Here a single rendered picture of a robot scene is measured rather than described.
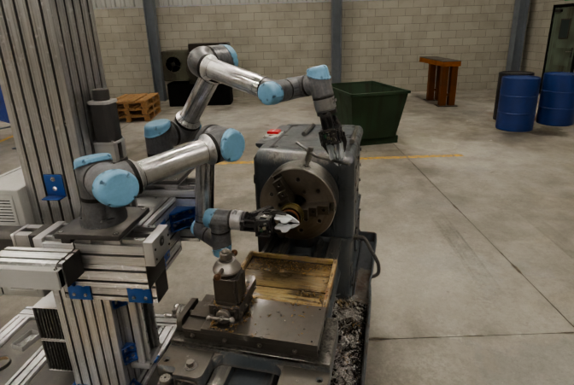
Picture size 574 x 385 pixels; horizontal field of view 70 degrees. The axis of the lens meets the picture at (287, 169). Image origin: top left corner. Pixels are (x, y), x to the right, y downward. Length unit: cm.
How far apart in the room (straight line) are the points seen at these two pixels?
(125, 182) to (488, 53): 1210
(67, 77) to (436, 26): 1126
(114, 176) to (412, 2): 1122
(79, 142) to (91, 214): 31
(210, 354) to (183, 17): 1098
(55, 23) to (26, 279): 83
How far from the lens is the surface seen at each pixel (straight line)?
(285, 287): 153
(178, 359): 128
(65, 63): 162
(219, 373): 128
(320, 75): 142
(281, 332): 122
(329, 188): 162
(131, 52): 1227
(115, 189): 131
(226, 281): 119
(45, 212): 184
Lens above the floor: 176
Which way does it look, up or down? 19 degrees down
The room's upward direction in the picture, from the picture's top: 2 degrees counter-clockwise
